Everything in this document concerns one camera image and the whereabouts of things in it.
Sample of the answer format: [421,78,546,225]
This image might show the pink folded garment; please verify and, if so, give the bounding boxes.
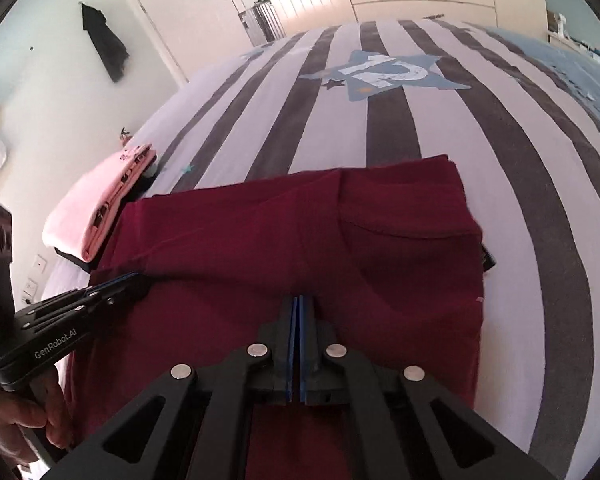
[42,143,157,262]

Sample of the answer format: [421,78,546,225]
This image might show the dark hanging garment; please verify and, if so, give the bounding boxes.
[80,2,130,83]

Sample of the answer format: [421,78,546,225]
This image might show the black folded garment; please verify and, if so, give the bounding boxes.
[54,247,93,273]

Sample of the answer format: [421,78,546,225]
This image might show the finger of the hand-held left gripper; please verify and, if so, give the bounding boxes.
[15,272,142,313]
[22,277,150,331]

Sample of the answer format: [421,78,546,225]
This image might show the maroon shirt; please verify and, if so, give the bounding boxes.
[67,154,497,480]

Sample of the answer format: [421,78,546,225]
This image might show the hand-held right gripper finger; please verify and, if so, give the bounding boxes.
[298,294,556,480]
[50,294,299,480]

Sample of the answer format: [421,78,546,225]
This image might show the white door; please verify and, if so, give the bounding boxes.
[102,0,276,86]

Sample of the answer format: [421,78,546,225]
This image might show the person's left hand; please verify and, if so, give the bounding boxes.
[0,372,75,465]

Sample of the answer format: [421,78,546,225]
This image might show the ribbed grey suitcase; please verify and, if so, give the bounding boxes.
[240,6,268,46]
[252,0,287,41]

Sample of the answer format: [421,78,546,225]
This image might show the bed with striped sheet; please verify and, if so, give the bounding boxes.
[40,19,600,480]

